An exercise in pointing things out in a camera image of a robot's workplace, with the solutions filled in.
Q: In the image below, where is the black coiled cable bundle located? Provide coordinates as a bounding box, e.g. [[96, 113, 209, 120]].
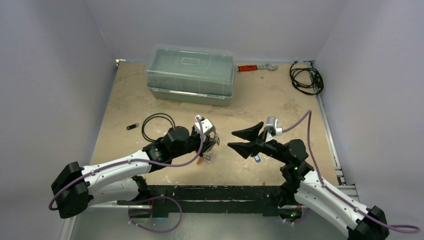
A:
[[289, 60, 325, 96]]

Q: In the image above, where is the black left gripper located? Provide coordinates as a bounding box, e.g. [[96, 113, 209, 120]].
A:
[[171, 124, 216, 159]]

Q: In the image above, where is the metal keyring plate with keys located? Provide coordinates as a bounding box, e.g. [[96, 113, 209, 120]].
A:
[[196, 131, 220, 165]]

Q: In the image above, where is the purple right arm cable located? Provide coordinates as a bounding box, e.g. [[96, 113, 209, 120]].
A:
[[282, 110, 422, 234]]

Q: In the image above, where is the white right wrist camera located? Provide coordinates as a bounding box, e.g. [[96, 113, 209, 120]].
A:
[[265, 116, 283, 137]]

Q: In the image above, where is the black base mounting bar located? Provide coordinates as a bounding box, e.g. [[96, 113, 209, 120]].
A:
[[117, 185, 297, 218]]

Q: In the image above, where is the green clear-lid storage box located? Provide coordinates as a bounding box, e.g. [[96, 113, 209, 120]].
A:
[[145, 44, 237, 107]]

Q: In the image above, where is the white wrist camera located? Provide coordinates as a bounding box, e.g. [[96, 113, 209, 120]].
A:
[[265, 116, 283, 137], [194, 115, 216, 136]]

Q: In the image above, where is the black USB cable loop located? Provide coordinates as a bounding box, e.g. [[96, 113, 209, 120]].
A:
[[141, 112, 176, 144]]

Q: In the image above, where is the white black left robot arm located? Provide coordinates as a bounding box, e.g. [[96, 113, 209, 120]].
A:
[[48, 119, 219, 219]]

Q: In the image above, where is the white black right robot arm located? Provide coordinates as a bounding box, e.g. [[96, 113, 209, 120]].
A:
[[227, 122, 390, 240]]

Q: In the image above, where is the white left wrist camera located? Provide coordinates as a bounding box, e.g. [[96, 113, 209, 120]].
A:
[[194, 115, 216, 136]]

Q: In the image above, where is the red handled adjustable wrench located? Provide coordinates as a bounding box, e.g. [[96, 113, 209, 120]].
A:
[[236, 62, 278, 72]]

